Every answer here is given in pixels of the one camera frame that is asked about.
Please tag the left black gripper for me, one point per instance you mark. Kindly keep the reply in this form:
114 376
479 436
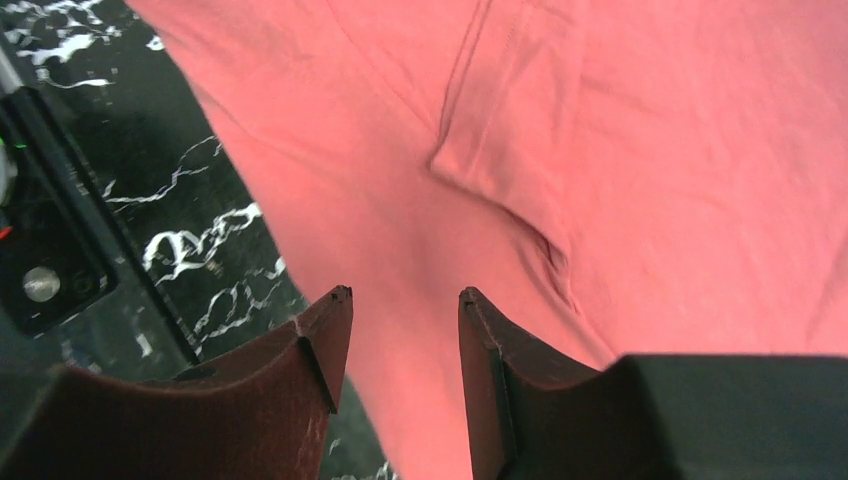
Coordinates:
72 290

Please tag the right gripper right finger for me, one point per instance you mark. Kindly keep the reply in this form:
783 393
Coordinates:
535 413

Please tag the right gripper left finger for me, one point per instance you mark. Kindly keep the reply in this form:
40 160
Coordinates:
260 411

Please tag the coral pink t-shirt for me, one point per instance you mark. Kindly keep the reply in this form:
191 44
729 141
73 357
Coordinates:
616 176

